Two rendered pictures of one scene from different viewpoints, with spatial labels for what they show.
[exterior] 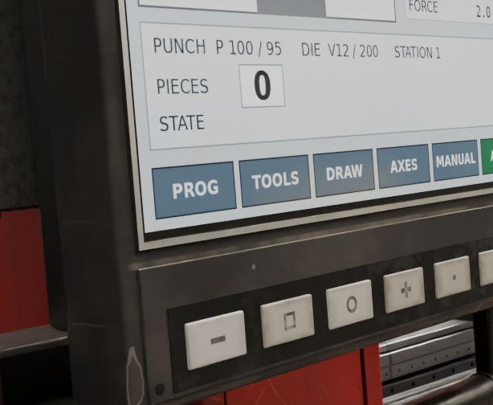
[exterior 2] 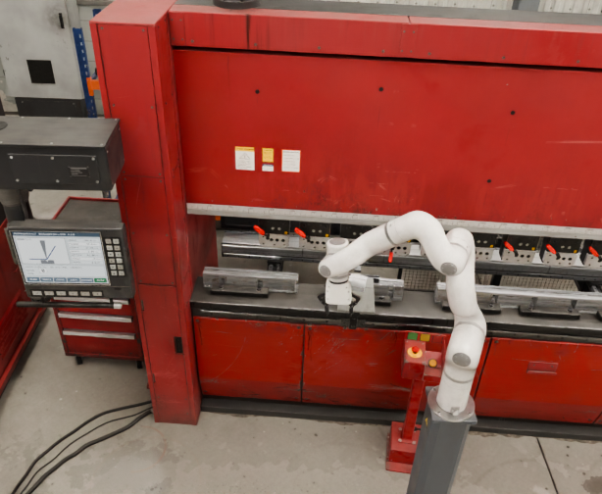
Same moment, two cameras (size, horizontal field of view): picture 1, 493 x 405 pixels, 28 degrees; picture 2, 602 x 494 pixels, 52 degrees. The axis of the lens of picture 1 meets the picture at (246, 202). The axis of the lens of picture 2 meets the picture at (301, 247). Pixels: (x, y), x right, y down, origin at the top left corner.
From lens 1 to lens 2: 2.68 m
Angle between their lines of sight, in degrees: 52
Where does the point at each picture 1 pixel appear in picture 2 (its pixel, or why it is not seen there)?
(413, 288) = (75, 293)
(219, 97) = (35, 271)
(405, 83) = (73, 271)
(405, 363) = (309, 254)
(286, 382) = (152, 272)
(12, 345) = not seen: hidden behind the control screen
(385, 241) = (69, 287)
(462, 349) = not seen: hidden behind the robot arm
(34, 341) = not seen: hidden behind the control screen
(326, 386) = (164, 276)
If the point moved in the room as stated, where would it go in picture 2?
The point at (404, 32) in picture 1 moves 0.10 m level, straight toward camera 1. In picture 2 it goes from (72, 265) to (47, 273)
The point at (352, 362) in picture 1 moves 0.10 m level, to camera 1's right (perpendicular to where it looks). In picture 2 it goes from (172, 273) to (184, 283)
